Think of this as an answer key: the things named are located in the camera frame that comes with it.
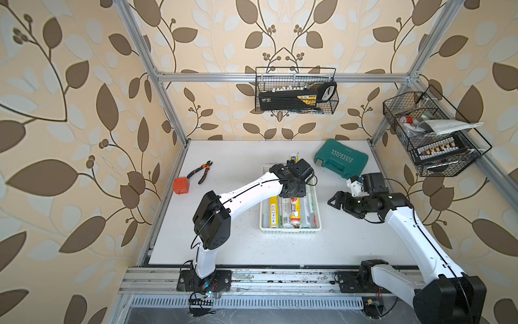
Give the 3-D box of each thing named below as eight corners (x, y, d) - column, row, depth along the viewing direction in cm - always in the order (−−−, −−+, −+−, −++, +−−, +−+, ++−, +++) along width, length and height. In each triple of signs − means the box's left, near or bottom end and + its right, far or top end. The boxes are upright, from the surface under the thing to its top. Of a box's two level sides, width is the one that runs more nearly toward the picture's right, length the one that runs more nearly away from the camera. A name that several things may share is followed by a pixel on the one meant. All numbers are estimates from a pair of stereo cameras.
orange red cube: (177, 196, 100) (172, 190, 95) (177, 182, 106) (173, 175, 101) (189, 194, 101) (185, 187, 96) (189, 180, 106) (185, 173, 102)
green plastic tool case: (311, 163, 113) (312, 156, 108) (325, 142, 123) (327, 135, 119) (355, 184, 103) (359, 178, 99) (367, 159, 114) (371, 153, 110)
